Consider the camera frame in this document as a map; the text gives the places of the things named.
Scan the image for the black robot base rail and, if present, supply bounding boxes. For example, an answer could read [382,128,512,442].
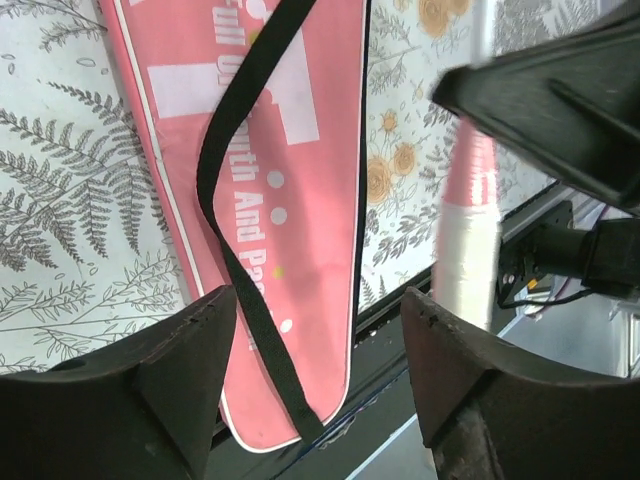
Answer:
[206,269,431,479]

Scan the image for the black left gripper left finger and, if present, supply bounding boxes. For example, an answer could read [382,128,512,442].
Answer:
[1,286,236,479]

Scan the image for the pink racket bag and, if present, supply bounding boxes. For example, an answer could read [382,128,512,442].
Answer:
[102,1,370,453]

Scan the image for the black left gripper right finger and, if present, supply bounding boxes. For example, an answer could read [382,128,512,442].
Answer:
[400,288,639,480]

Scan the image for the pink racket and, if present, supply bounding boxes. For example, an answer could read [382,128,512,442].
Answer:
[432,0,504,331]

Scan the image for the floral table cloth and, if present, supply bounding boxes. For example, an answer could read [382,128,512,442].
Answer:
[0,0,606,376]

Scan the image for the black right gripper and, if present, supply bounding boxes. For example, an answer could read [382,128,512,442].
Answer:
[432,14,639,308]

